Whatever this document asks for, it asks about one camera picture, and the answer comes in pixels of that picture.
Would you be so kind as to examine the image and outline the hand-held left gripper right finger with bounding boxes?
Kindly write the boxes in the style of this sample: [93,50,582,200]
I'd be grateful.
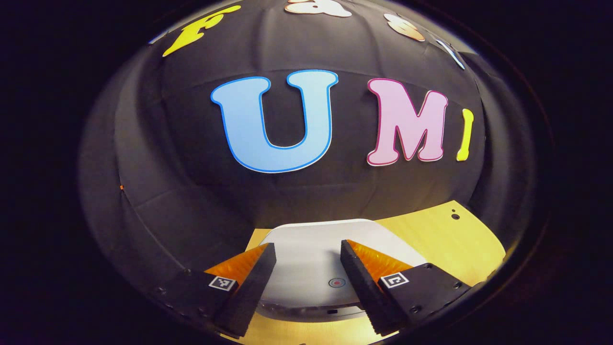
[340,240,475,336]

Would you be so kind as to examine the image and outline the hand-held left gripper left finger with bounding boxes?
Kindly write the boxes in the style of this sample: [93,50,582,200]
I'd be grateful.
[153,242,277,339]

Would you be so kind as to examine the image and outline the black backdrop cloth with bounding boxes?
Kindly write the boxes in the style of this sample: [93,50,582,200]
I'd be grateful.
[79,0,537,307]

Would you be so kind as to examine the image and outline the white desktop garbage bin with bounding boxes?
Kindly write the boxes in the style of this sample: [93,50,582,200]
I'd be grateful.
[254,218,428,322]

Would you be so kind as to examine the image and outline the wooden desktop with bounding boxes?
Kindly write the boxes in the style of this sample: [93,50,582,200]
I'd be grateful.
[220,200,507,345]

